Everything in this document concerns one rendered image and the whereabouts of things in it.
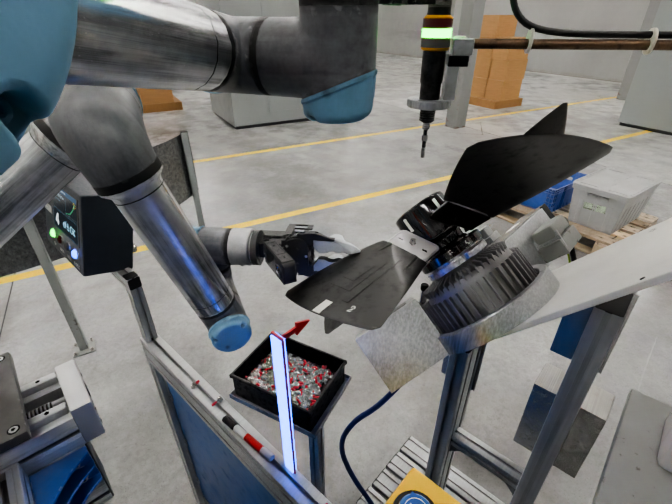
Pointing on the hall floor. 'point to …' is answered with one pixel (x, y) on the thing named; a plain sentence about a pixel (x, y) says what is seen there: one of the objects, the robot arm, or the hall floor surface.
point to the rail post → (177, 433)
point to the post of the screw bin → (317, 461)
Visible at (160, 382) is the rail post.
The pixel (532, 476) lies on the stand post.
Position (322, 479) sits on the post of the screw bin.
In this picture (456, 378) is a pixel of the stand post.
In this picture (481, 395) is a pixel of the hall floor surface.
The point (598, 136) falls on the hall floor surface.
